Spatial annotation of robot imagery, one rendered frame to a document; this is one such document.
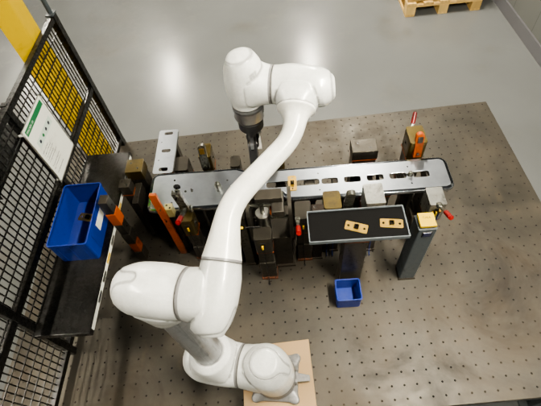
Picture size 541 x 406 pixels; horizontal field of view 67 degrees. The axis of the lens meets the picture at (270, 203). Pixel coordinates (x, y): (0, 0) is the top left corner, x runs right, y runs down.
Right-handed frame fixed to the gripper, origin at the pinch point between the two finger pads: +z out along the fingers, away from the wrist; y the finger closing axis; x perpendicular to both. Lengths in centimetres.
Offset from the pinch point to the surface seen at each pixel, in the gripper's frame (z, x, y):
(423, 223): 30, -58, -10
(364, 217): 30.1, -37.2, -6.1
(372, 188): 35, -44, 11
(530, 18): 126, -237, 252
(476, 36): 146, -198, 260
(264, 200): 28.0, 0.3, 4.0
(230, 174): 46, 18, 33
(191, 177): 46, 36, 33
